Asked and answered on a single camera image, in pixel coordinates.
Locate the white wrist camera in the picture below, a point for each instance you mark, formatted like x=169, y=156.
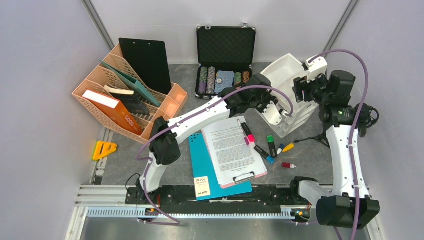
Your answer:
x=315, y=68
x=274, y=113

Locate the aluminium slotted rail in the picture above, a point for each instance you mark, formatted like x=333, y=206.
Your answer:
x=142, y=213

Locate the yellow cap piece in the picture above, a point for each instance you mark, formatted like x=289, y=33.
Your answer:
x=288, y=147

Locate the white drawer organizer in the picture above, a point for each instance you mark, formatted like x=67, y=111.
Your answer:
x=281, y=74

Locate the small red-capped bottle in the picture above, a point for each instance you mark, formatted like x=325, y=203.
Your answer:
x=287, y=165

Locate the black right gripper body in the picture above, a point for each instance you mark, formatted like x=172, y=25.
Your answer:
x=322, y=94

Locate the peach plastic file organizer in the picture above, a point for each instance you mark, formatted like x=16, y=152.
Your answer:
x=171, y=103

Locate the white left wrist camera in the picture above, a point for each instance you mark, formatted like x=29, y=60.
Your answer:
x=274, y=113

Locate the black clipboard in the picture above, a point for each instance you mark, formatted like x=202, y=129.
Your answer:
x=149, y=60

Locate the black microphone on tripod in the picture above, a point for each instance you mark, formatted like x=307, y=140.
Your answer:
x=335, y=116

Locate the teal folder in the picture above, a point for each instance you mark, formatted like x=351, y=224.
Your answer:
x=133, y=84

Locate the blue plastic folder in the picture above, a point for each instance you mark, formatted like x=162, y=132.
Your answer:
x=205, y=179

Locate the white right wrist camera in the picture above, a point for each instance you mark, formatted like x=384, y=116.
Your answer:
x=315, y=68

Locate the black poker chip case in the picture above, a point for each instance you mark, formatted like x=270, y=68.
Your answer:
x=225, y=49

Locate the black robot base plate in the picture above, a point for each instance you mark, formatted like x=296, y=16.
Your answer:
x=178, y=194

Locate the yellow triangular stand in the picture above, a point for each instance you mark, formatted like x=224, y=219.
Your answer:
x=103, y=149

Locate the pink clipboard with paper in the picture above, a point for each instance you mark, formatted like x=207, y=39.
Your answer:
x=233, y=160

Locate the Nineteen Eighty-Four dark book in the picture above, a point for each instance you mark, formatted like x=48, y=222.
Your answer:
x=129, y=99

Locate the black pink-capped highlighter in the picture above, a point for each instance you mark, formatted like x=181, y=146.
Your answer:
x=251, y=138

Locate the blue white cap piece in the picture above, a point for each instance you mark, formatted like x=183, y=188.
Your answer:
x=280, y=148

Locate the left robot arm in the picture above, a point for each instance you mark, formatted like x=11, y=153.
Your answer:
x=167, y=135

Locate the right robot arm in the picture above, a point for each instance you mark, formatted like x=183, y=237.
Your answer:
x=348, y=204

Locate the black green-capped highlighter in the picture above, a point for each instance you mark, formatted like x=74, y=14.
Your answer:
x=272, y=146

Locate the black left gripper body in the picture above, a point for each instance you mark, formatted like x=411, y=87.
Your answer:
x=261, y=103

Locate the orange Good Morning book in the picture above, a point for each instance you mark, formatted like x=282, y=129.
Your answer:
x=115, y=110

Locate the black blue-capped highlighter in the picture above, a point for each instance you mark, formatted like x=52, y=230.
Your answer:
x=264, y=154

